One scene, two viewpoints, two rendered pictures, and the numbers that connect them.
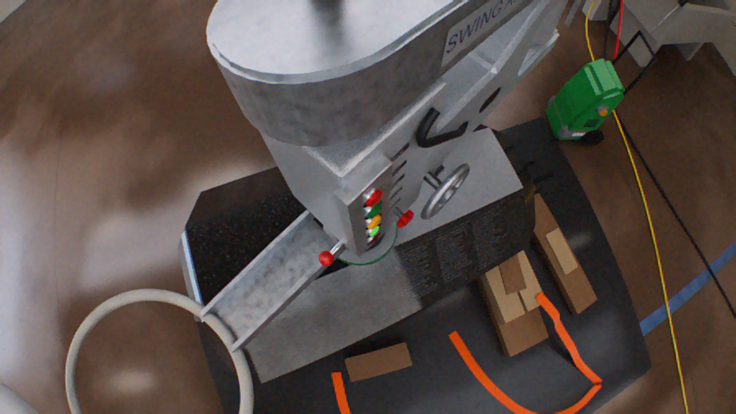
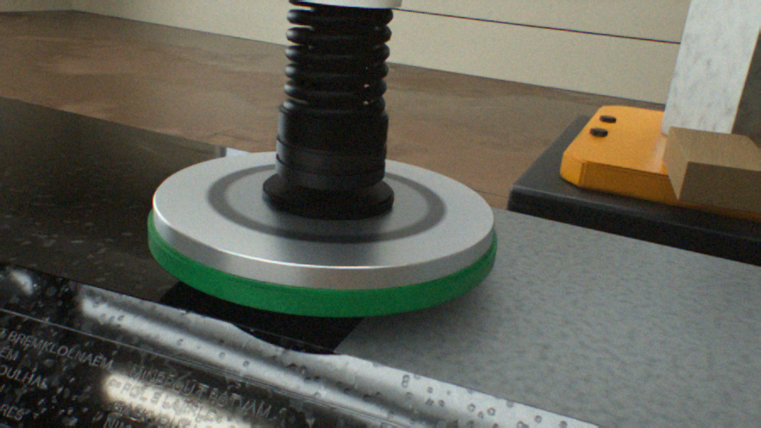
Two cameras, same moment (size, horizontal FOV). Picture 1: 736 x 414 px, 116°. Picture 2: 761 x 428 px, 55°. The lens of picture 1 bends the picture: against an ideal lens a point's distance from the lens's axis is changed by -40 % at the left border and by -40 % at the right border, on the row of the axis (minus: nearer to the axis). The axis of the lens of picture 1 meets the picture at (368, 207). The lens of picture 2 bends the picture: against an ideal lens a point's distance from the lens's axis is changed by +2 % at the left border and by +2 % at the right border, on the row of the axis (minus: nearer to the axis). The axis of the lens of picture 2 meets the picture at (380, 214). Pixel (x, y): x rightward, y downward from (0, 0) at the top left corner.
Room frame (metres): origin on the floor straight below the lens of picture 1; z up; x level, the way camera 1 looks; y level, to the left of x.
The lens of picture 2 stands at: (0.00, -0.27, 1.03)
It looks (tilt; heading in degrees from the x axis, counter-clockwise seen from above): 20 degrees down; 38
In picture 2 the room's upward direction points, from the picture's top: 5 degrees clockwise
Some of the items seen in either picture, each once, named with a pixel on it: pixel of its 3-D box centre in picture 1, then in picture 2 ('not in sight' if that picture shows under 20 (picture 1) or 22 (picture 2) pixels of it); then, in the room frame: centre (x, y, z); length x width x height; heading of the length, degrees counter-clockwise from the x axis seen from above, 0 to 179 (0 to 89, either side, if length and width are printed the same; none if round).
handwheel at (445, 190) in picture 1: (433, 181); not in sight; (0.31, -0.14, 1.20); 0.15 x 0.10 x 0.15; 132
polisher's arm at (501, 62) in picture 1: (478, 55); not in sight; (0.57, -0.27, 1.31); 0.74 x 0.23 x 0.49; 132
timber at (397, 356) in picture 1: (378, 361); not in sight; (-0.12, 0.00, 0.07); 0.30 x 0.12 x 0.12; 102
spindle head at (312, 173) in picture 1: (379, 128); not in sight; (0.37, -0.03, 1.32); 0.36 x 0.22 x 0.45; 132
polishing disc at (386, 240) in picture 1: (360, 227); (328, 205); (0.32, 0.03, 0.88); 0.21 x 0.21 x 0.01
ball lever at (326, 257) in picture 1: (333, 250); not in sight; (0.18, 0.08, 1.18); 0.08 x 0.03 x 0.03; 132
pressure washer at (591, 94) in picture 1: (597, 87); not in sight; (1.19, -1.39, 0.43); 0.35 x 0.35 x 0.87; 2
